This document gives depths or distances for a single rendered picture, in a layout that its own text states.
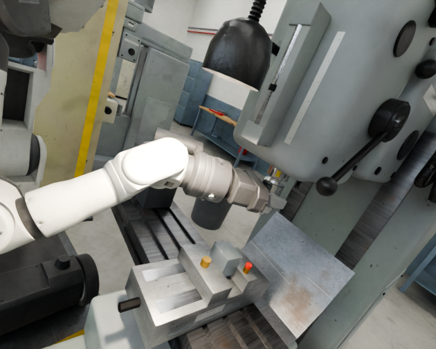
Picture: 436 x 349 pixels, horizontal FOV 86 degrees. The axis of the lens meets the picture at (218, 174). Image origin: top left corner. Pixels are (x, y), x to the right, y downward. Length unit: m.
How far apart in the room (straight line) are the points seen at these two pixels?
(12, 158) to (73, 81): 1.24
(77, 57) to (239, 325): 1.84
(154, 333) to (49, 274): 0.62
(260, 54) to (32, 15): 0.29
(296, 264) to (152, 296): 0.51
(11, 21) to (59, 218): 0.24
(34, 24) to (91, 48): 1.60
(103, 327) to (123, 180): 0.40
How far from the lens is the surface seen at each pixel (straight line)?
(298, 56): 0.39
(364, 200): 0.82
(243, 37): 0.26
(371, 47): 0.40
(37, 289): 1.06
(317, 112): 0.39
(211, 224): 2.63
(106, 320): 0.70
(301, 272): 0.88
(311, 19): 0.40
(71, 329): 1.20
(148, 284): 0.57
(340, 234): 0.85
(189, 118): 7.88
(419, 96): 0.56
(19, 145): 0.85
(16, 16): 0.39
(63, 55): 2.00
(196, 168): 0.42
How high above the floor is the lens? 1.39
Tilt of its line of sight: 18 degrees down
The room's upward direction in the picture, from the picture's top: 22 degrees clockwise
